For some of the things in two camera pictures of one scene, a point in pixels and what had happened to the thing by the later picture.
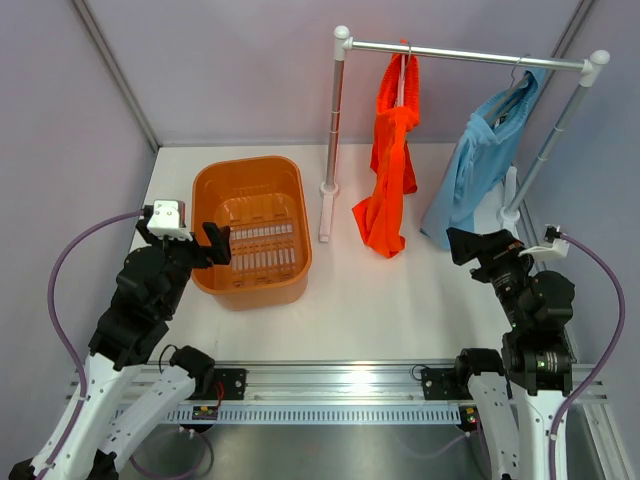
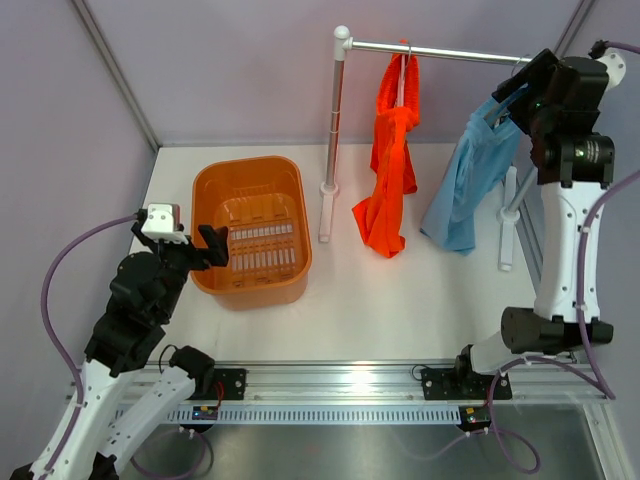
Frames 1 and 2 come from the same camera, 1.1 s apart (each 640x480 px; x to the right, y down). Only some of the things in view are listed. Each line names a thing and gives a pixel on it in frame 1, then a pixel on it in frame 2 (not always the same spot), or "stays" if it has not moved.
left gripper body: (188, 254) stays
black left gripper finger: (219, 239) stays
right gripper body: (507, 271) -> (532, 109)
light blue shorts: (480, 159) stays
